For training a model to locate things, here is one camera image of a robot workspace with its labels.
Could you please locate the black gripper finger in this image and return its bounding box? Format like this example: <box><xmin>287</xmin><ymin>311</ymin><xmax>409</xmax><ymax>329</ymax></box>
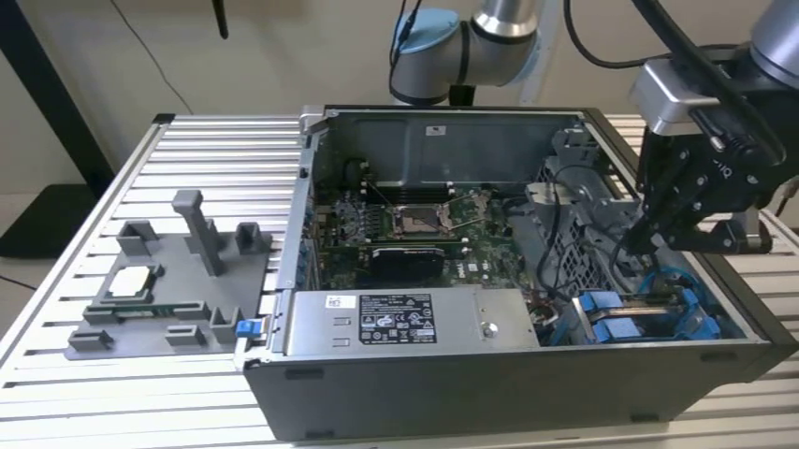
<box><xmin>664</xmin><ymin>211</ymin><xmax>754</xmax><ymax>254</ymax></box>
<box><xmin>626</xmin><ymin>145</ymin><xmax>712</xmax><ymax>256</ymax></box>

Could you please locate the hard disk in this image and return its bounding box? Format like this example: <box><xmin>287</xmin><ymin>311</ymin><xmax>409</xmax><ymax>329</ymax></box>
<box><xmin>577</xmin><ymin>285</ymin><xmax>721</xmax><ymax>346</ymax></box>

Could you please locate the metal disk bay cage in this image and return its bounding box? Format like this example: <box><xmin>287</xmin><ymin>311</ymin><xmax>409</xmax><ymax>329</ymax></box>
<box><xmin>511</xmin><ymin>129</ymin><xmax>708</xmax><ymax>300</ymax></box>

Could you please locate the metal socket cover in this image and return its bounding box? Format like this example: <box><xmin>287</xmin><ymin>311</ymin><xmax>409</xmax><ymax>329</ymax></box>
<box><xmin>447</xmin><ymin>193</ymin><xmax>497</xmax><ymax>227</ymax></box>

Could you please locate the green motherboard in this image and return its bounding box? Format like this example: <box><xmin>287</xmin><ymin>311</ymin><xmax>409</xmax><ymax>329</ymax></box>
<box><xmin>305</xmin><ymin>181</ymin><xmax>539</xmax><ymax>294</ymax></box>

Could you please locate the CPU socket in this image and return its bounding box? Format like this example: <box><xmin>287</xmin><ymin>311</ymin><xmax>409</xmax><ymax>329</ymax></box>
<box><xmin>390</xmin><ymin>204</ymin><xmax>453</xmax><ymax>236</ymax></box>

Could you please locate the black graphics card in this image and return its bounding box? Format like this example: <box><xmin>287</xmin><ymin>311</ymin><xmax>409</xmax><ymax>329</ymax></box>
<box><xmin>370</xmin><ymin>245</ymin><xmax>447</xmax><ymax>288</ymax></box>

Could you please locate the black PC case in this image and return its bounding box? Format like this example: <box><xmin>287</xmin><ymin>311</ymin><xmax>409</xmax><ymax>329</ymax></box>
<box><xmin>234</xmin><ymin>103</ymin><xmax>799</xmax><ymax>443</ymax></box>

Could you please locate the silver power supply unit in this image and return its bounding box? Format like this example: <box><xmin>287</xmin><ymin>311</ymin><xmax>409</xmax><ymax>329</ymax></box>
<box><xmin>278</xmin><ymin>287</ymin><xmax>542</xmax><ymax>353</ymax></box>

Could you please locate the grey parts rack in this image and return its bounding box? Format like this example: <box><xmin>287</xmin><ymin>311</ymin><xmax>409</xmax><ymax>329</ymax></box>
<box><xmin>66</xmin><ymin>189</ymin><xmax>277</xmax><ymax>362</ymax></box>

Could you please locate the black antenna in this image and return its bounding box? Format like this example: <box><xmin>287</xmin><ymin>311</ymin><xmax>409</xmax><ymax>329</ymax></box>
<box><xmin>210</xmin><ymin>0</ymin><xmax>231</xmax><ymax>41</ymax></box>

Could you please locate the green RAM stick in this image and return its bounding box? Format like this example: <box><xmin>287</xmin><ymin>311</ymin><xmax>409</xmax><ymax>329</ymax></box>
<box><xmin>115</xmin><ymin>303</ymin><xmax>209</xmax><ymax>318</ymax></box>

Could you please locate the silver CPU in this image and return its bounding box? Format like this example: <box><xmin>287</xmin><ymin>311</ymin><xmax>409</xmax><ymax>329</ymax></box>
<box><xmin>103</xmin><ymin>266</ymin><xmax>159</xmax><ymax>301</ymax></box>

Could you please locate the black stand with base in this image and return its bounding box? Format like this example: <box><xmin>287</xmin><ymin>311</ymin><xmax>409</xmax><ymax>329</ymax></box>
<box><xmin>0</xmin><ymin>0</ymin><xmax>115</xmax><ymax>259</ymax></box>

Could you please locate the blue disk data wire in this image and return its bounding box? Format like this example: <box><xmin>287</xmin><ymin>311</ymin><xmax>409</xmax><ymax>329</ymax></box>
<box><xmin>634</xmin><ymin>264</ymin><xmax>696</xmax><ymax>301</ymax></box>

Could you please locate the black disk power wire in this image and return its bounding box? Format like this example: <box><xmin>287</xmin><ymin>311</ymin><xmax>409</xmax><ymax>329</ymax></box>
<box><xmin>609</xmin><ymin>228</ymin><xmax>645</xmax><ymax>286</ymax></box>

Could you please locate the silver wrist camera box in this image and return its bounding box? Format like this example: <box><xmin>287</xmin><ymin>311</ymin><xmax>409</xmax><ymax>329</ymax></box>
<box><xmin>627</xmin><ymin>59</ymin><xmax>740</xmax><ymax>138</ymax></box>

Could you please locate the black case cable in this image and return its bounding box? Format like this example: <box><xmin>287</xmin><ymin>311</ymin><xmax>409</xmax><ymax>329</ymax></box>
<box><xmin>537</xmin><ymin>166</ymin><xmax>619</xmax><ymax>295</ymax></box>

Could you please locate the red wire bundle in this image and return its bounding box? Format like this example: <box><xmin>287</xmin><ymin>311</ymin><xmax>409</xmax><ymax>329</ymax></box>
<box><xmin>529</xmin><ymin>288</ymin><xmax>567</xmax><ymax>325</ymax></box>

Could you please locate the black looping arm cable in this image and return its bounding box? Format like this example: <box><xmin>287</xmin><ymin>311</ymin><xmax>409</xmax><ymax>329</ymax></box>
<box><xmin>563</xmin><ymin>0</ymin><xmax>654</xmax><ymax>70</ymax></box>

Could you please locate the black arm joint cable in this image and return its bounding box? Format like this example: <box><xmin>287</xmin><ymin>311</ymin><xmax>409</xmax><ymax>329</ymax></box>
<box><xmin>391</xmin><ymin>0</ymin><xmax>421</xmax><ymax>51</ymax></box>

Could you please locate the thin black wall wire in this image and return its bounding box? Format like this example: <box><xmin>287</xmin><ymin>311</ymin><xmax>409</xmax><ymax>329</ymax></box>
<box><xmin>121</xmin><ymin>0</ymin><xmax>193</xmax><ymax>111</ymax></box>

